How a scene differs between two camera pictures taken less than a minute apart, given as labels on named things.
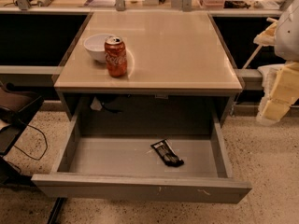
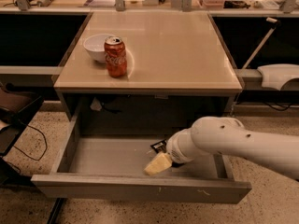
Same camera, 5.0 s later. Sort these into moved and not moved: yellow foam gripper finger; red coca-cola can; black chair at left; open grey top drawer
Moved: yellow foam gripper finger
Not moved: black chair at left; open grey top drawer; red coca-cola can
